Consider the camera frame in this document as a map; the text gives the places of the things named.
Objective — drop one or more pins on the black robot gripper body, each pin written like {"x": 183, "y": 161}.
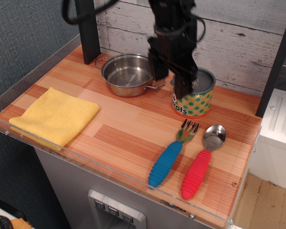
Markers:
{"x": 175, "y": 47}

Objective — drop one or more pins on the dark right frame post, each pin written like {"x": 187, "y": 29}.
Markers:
{"x": 273, "y": 77}

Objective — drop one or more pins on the stainless steel pot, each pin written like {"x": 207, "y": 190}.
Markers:
{"x": 127, "y": 75}

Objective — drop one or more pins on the white toy cabinet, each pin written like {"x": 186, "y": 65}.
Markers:
{"x": 268, "y": 159}

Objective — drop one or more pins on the green orange dotted tin can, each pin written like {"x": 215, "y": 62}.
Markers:
{"x": 198, "y": 103}

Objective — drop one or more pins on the red handled spoon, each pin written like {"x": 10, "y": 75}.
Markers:
{"x": 213, "y": 138}

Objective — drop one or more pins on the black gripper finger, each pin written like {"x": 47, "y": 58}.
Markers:
{"x": 184, "y": 85}
{"x": 158, "y": 69}

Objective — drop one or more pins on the orange object at corner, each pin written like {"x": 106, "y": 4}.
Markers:
{"x": 20, "y": 224}

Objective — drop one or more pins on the yellow folded cloth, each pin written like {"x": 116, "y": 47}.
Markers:
{"x": 54, "y": 119}

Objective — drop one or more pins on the blue handled fork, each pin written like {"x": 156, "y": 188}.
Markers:
{"x": 165, "y": 161}

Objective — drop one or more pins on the clear acrylic guard rail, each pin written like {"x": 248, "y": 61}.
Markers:
{"x": 111, "y": 158}

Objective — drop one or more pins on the silver dispenser button panel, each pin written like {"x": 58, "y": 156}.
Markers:
{"x": 109, "y": 213}

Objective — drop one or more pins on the dark grey upright post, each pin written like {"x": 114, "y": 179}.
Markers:
{"x": 88, "y": 31}

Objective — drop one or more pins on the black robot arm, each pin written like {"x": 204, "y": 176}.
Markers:
{"x": 172, "y": 14}

